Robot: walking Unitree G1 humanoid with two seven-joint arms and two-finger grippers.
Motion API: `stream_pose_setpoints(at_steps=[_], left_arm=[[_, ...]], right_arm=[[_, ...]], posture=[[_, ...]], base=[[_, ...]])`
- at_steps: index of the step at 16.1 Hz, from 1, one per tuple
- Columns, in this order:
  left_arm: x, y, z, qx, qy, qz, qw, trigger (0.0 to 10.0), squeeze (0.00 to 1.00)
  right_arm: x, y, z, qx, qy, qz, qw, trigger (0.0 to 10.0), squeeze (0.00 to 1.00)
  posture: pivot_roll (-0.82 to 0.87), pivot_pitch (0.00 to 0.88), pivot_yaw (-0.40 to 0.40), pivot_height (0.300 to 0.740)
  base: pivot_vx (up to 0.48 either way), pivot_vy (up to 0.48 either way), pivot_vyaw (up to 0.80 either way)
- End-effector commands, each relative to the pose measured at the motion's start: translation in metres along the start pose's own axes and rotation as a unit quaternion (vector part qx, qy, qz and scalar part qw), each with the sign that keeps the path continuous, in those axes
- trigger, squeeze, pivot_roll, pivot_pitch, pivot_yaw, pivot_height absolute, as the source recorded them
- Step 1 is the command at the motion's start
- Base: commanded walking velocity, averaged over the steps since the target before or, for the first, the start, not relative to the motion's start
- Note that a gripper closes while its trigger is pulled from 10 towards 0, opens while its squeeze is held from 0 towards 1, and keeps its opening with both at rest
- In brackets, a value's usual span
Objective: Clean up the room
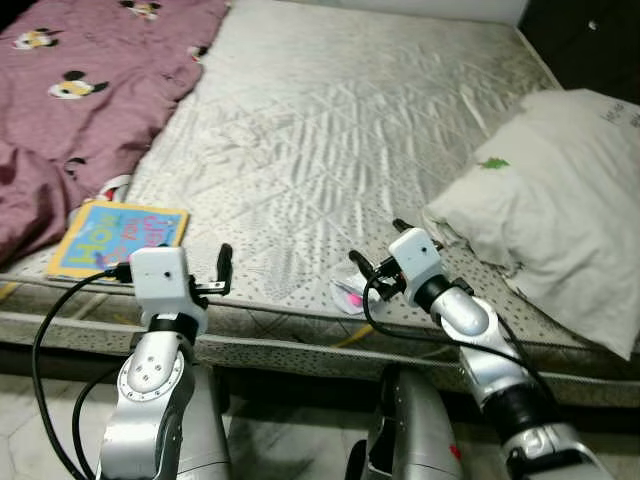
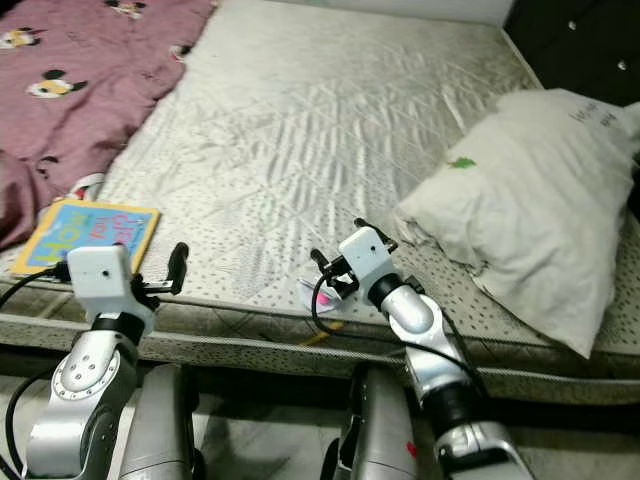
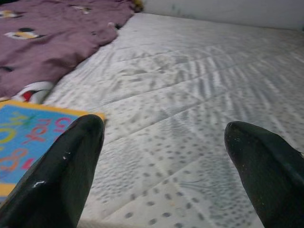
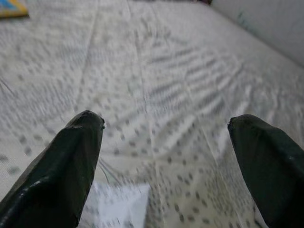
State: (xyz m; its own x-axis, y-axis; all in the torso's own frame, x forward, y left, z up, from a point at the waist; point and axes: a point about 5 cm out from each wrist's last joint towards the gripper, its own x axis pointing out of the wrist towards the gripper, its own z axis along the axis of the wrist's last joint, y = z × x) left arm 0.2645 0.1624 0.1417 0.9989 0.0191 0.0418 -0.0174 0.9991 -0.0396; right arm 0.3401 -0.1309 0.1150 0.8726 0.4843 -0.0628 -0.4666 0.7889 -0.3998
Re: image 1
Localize pink white wrapper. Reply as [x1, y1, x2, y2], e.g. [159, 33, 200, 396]
[332, 275, 373, 317]

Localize blue yellow children's book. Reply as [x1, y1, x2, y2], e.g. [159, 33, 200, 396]
[45, 198, 191, 283]

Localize cream pillow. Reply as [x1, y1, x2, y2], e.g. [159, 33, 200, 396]
[420, 88, 640, 361]

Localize purple Mickey print duvet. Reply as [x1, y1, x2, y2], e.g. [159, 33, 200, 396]
[0, 0, 231, 271]

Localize quilted cream mattress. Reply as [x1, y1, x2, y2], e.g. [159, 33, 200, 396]
[0, 0, 640, 409]

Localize white sock red stripes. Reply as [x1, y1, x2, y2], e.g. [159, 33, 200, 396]
[98, 173, 134, 199]

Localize silver left robot leg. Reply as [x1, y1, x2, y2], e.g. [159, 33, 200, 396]
[170, 362, 233, 480]

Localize silver robot leg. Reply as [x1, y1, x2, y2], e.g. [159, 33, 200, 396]
[345, 362, 463, 480]
[170, 362, 233, 480]

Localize silver right robot leg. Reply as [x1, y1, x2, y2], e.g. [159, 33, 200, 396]
[345, 362, 463, 480]

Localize black tufted headboard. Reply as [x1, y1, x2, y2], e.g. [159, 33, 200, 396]
[518, 0, 640, 106]

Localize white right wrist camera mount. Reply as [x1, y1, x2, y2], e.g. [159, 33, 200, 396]
[388, 228, 448, 293]

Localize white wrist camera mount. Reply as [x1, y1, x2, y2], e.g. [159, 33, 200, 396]
[388, 228, 448, 293]
[130, 246, 211, 336]

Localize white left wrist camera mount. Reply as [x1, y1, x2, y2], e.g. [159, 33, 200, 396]
[130, 246, 211, 336]

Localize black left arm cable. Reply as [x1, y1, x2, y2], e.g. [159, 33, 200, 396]
[30, 265, 136, 480]

